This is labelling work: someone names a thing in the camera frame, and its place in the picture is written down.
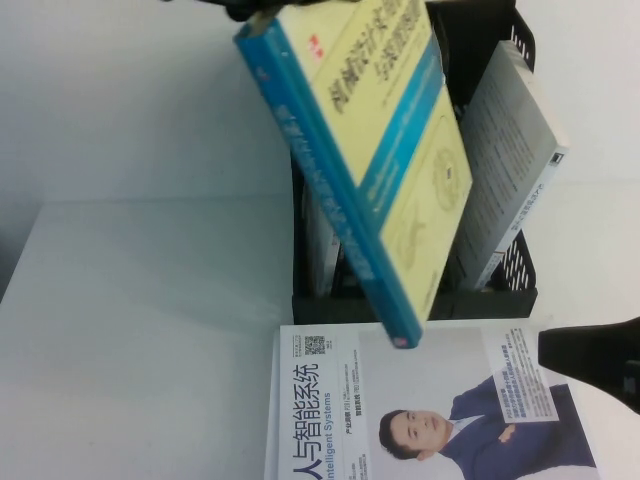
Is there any grey cover white spine book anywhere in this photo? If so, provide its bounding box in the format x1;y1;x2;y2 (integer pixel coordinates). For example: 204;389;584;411
452;40;571;291

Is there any magazine with man in suit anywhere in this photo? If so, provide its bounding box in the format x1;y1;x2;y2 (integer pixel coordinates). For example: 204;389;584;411
264;322;601;480

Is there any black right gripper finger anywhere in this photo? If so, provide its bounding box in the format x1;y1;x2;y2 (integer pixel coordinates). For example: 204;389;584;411
537;314;640;409

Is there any yellow and blue mechanisms book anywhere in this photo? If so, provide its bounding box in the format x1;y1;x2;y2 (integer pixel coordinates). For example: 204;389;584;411
233;0;474;350

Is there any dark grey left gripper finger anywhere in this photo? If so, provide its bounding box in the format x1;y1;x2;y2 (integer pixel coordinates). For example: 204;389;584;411
219;0;301;24

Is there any black plastic book stand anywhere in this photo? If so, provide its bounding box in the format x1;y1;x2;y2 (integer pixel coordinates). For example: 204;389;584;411
291;0;540;324

